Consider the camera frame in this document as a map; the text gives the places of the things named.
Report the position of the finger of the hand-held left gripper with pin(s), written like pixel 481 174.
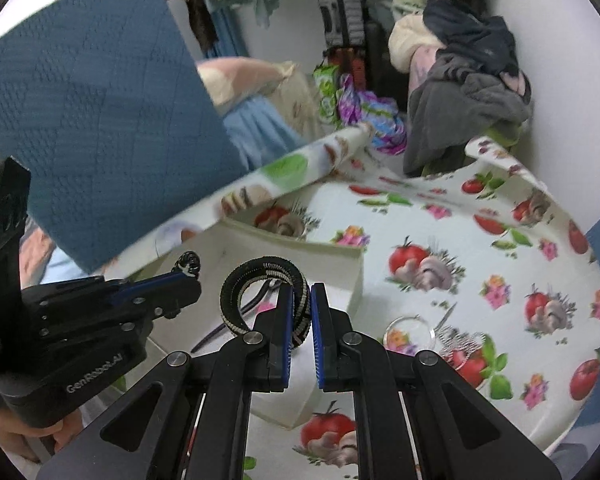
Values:
pixel 170 296
pixel 145 279

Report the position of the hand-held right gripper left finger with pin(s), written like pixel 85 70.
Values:
pixel 283 332

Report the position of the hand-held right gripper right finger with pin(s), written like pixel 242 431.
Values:
pixel 320 332

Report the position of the black hair stick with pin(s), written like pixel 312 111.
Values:
pixel 215 335

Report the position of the white cardboard box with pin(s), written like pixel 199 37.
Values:
pixel 332 266

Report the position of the person's left hand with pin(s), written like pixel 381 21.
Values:
pixel 25 440

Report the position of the clear plastic bangle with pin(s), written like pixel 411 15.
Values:
pixel 409 316

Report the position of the fruit printed tablecloth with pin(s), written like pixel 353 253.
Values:
pixel 480 240

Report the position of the light blue pleated cloth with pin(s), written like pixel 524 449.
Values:
pixel 265 130

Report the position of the green purple floral cloth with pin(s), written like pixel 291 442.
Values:
pixel 370 110

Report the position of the grey garment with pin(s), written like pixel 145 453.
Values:
pixel 460 110

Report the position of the red black bag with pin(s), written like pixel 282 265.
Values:
pixel 347 64

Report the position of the black suitcase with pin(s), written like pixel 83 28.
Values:
pixel 382 57

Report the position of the cream fleece garment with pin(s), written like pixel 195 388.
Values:
pixel 410 35

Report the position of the grey ribbed suitcase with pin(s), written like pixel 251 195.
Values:
pixel 342 15

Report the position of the dark navy jacket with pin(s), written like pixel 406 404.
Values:
pixel 472 30

